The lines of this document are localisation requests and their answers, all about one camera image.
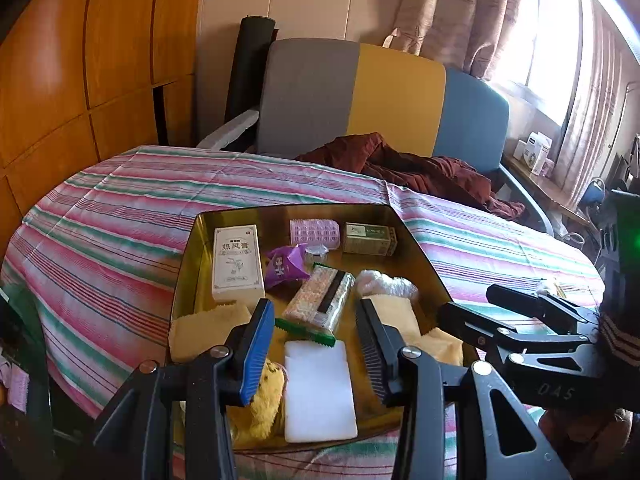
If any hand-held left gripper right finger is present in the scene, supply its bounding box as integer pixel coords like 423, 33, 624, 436
354, 297, 571, 480

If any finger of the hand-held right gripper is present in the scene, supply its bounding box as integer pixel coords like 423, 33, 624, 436
437, 302, 591, 361
486, 283, 601, 336

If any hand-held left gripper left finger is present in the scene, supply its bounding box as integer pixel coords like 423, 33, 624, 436
91, 298, 277, 480

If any rough yellow sponge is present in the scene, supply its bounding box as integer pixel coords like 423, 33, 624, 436
227, 357, 288, 448

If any white plastic-wrapped cotton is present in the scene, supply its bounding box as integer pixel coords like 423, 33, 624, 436
355, 269, 418, 303

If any white sponge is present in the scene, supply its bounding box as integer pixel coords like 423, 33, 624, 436
283, 338, 359, 445

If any green wafer packet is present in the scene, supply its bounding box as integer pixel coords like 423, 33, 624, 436
275, 262, 357, 348

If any white carton box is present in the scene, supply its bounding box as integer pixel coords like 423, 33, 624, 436
211, 225, 267, 306

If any purple sachet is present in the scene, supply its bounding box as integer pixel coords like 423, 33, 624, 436
264, 242, 311, 291

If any green and beige box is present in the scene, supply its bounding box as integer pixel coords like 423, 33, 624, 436
341, 222, 398, 257

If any pink hair roller pack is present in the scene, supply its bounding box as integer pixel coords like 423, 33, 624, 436
289, 218, 342, 251

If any gold metal tin box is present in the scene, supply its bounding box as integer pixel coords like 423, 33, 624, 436
167, 203, 481, 456

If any person's right hand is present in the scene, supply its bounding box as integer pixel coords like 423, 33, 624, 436
542, 407, 633, 461

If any wooden side desk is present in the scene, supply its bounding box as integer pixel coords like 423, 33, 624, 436
502, 152, 593, 226

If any blue round object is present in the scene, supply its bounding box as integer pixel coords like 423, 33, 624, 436
582, 177, 608, 207

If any white cardboard box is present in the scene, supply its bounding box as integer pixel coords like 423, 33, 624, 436
522, 131, 553, 173

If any maroon jacket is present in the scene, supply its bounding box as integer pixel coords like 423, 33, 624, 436
295, 131, 526, 221

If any striped tablecloth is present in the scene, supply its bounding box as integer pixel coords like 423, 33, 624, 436
0, 145, 608, 480

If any beige patterned curtain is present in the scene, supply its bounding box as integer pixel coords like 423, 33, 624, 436
385, 0, 526, 81
555, 0, 626, 206

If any pink knitted cloth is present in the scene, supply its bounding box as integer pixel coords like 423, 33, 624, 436
0, 360, 31, 413

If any grey yellow blue chair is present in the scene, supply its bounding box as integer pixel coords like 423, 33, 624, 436
196, 37, 556, 236

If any wooden wardrobe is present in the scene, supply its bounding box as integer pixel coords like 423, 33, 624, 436
0, 0, 206, 261

